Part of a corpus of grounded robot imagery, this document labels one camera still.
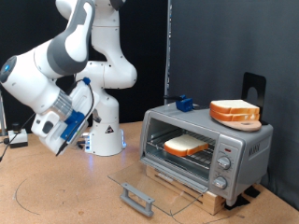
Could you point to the thin metal stand pole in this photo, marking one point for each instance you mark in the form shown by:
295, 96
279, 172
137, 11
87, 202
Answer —
2, 118

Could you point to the white bread slice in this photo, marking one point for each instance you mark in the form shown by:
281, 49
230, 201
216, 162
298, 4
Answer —
233, 105
224, 117
183, 143

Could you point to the round wooden board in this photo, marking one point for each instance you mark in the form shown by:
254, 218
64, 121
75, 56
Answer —
246, 126

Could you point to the black metal bookend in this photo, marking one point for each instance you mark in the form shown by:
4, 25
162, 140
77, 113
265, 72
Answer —
249, 81

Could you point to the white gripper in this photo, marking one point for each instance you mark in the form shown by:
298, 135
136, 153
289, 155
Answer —
81, 99

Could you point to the silver toaster oven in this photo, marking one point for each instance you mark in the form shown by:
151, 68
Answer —
249, 155

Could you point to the black foam pad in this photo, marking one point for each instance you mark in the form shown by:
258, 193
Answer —
253, 191
238, 202

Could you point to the slotted wooden block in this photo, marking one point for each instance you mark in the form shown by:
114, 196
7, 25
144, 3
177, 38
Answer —
215, 202

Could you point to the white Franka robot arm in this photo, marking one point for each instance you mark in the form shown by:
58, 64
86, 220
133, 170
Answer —
106, 137

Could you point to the grey emergency stop box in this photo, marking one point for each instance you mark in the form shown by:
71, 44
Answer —
18, 137

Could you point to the vertical metal pole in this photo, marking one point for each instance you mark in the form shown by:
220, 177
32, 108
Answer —
168, 46

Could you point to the silver oven knob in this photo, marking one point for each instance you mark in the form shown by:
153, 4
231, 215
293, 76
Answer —
220, 183
224, 163

